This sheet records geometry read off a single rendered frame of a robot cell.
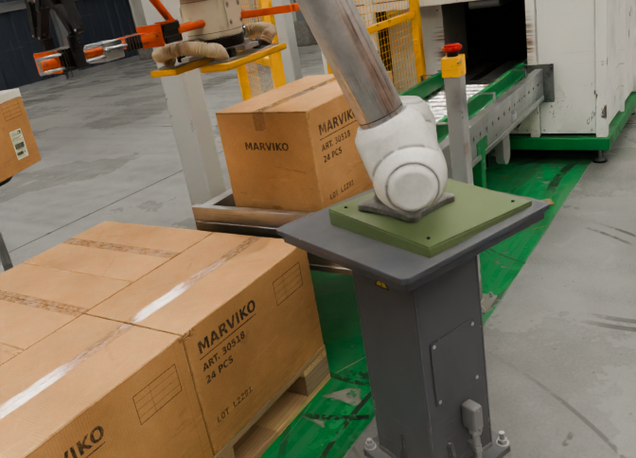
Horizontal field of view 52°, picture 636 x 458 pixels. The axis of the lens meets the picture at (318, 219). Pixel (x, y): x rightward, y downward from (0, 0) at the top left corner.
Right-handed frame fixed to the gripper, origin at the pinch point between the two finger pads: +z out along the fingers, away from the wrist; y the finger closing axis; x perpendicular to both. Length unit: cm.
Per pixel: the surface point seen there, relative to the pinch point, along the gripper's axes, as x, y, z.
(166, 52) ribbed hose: -39.7, 4.9, 6.2
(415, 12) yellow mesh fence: -296, 27, 28
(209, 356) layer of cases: -6, -15, 84
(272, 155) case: -72, -2, 48
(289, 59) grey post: -359, 163, 59
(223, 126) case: -74, 17, 38
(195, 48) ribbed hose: -40.0, -5.7, 6.1
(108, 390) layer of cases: 26, -12, 73
